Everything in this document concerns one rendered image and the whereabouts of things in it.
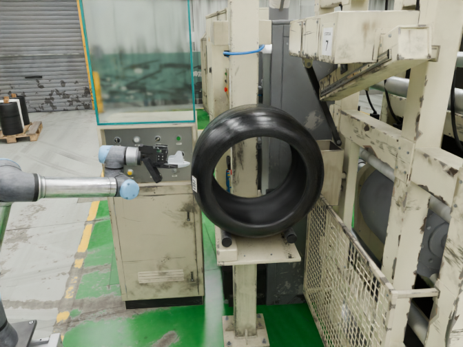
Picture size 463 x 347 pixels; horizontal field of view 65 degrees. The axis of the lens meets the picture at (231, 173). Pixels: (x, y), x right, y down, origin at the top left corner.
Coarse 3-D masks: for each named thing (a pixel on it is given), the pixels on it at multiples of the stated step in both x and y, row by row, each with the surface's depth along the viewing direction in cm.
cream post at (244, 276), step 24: (240, 0) 157; (240, 24) 160; (240, 48) 164; (240, 72) 167; (240, 96) 171; (240, 144) 179; (240, 168) 184; (240, 192) 188; (240, 288) 209; (240, 312) 215; (240, 336) 221
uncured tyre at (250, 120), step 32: (224, 128) 141; (256, 128) 139; (288, 128) 140; (192, 160) 150; (320, 160) 148; (224, 192) 176; (288, 192) 177; (320, 192) 154; (224, 224) 152; (256, 224) 154; (288, 224) 154
